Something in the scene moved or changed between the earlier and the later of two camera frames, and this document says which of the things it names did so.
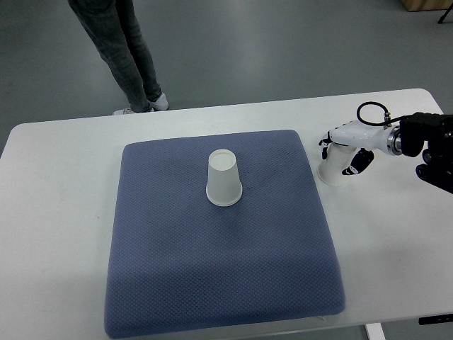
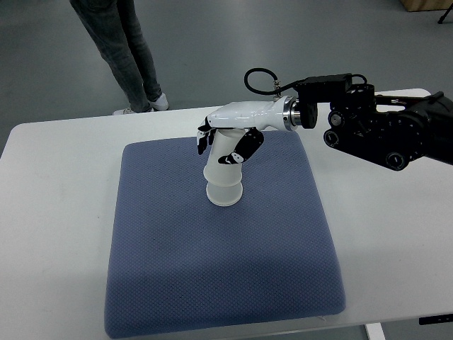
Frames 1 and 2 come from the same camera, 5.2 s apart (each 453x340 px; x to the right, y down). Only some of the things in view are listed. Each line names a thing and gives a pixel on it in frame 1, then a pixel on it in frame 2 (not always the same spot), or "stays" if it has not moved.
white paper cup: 339,158 → 224,144
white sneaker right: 161,103 stays
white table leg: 375,331 stays
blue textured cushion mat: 180,263 stays
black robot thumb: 362,159 → 252,139
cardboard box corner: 426,5 stays
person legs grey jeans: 113,26 stays
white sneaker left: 127,110 stays
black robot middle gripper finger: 327,140 → 207,127
